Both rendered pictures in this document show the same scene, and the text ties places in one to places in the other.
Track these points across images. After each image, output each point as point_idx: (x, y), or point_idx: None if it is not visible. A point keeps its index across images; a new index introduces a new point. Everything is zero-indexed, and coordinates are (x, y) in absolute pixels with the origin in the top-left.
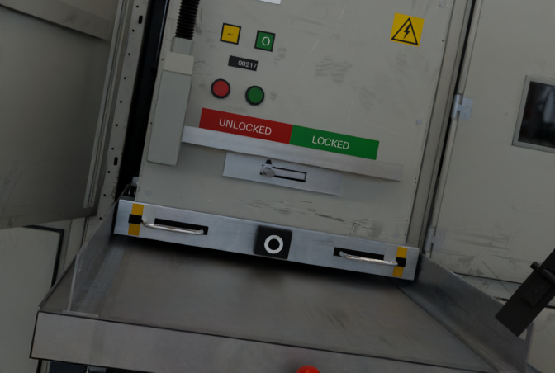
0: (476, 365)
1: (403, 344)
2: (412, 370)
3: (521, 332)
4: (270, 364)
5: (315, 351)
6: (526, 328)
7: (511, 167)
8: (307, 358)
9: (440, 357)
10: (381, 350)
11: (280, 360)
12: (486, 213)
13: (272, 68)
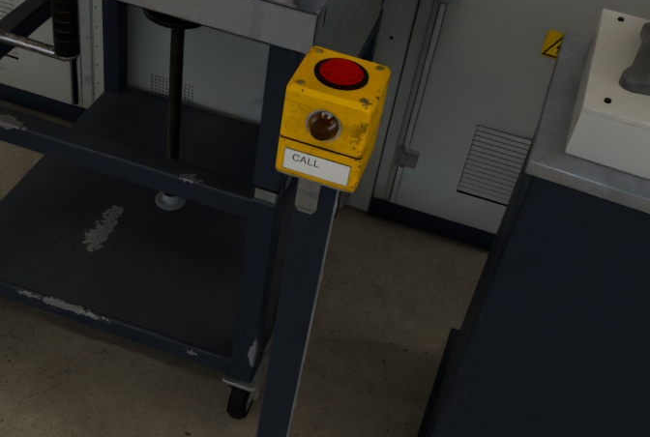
0: None
1: None
2: None
3: None
4: None
5: None
6: None
7: None
8: None
9: None
10: None
11: None
12: None
13: None
